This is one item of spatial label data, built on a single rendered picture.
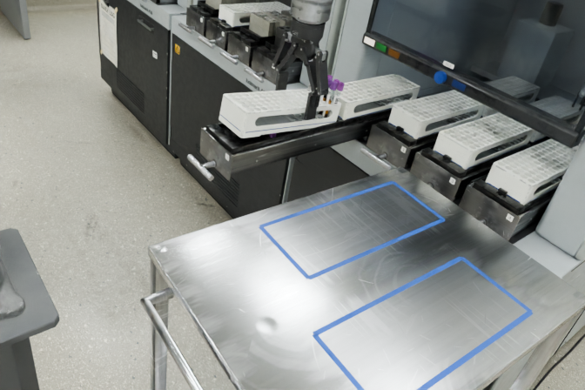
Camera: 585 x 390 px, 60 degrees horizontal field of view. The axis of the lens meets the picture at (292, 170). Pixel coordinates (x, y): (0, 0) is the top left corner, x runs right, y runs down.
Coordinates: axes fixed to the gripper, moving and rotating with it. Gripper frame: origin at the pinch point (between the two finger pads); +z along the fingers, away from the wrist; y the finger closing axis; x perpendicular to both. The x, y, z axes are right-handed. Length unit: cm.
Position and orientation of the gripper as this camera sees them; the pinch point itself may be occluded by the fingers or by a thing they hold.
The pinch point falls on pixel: (294, 101)
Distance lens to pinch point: 123.4
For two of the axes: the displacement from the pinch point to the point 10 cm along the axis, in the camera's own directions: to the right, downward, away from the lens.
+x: 7.8, -2.4, 5.9
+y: 6.1, 5.0, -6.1
